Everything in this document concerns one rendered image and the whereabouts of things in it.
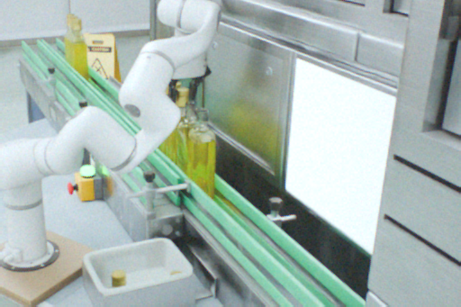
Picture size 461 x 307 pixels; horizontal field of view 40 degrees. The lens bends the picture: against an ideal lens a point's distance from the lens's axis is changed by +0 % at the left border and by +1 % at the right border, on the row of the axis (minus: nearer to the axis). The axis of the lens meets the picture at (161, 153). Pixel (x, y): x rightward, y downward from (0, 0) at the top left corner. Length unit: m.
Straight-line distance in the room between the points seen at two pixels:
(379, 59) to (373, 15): 0.09
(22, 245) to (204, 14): 0.71
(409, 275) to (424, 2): 0.25
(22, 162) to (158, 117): 0.31
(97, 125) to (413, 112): 0.77
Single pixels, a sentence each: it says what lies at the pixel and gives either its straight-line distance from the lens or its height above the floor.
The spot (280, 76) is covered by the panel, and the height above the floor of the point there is 1.25.
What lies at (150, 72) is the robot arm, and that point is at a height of 1.30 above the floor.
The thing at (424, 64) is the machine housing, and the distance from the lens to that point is 0.59.
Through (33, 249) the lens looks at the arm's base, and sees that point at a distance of 1.59.
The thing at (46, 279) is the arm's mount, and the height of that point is 0.77.
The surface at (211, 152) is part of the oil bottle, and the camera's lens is 1.55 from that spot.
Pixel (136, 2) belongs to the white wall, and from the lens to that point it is 7.80.
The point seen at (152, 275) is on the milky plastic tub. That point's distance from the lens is 1.55.
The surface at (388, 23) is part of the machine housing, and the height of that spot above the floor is 1.42.
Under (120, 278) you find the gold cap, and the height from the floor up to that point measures 0.81.
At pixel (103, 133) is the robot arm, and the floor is 1.18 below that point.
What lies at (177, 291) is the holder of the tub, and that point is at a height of 0.80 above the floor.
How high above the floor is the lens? 1.63
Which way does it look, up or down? 23 degrees down
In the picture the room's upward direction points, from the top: straight up
